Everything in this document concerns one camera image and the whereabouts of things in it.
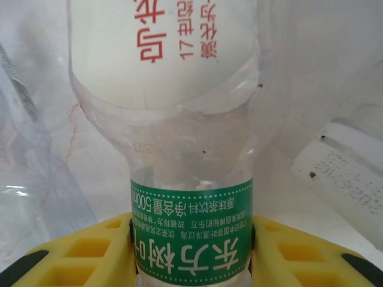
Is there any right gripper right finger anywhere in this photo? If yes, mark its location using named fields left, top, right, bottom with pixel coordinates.
left=250, top=214, right=383, bottom=287

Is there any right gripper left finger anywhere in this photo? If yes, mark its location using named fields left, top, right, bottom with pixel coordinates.
left=0, top=212, right=137, bottom=287

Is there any green-capped bottle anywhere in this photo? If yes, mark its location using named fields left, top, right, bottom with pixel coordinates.
left=64, top=0, right=261, bottom=287

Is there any clear bottle with purple label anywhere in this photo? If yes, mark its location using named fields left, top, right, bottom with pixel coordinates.
left=0, top=41, right=99, bottom=261

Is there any small white-labelled bottle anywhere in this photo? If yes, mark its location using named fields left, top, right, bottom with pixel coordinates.
left=257, top=0, right=383, bottom=252

